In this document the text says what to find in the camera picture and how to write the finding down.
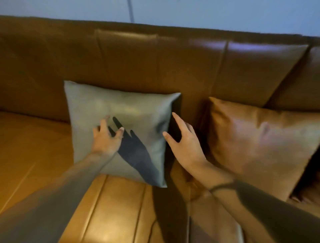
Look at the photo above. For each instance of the grey square cushion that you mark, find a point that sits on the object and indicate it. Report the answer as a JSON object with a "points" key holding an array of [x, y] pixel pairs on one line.
{"points": [[120, 130]]}

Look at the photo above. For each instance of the person's left thumb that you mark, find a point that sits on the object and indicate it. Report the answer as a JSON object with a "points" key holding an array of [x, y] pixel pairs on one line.
{"points": [[120, 132]]}

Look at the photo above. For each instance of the person's left hand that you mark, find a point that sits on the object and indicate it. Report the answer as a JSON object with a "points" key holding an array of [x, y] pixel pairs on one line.
{"points": [[105, 142]]}

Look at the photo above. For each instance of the brown leather cushion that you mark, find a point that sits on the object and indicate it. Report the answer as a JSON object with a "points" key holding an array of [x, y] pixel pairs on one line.
{"points": [[260, 147]]}

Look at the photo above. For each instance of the person's right hand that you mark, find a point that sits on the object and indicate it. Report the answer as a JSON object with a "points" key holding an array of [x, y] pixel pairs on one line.
{"points": [[188, 150]]}

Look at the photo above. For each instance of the person's right forearm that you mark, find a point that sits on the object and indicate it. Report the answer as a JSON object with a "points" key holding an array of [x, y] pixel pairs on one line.
{"points": [[257, 212]]}

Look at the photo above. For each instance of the brown leather sofa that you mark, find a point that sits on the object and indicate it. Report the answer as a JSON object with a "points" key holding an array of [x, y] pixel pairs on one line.
{"points": [[155, 75]]}

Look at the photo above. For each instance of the person's left forearm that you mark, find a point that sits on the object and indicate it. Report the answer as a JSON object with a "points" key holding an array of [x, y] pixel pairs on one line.
{"points": [[50, 202]]}

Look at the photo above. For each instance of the person's right middle finger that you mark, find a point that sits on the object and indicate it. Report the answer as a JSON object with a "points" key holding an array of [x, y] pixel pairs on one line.
{"points": [[191, 128]]}

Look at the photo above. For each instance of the person's right thumb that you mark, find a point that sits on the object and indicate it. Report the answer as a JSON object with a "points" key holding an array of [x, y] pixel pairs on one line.
{"points": [[170, 139]]}

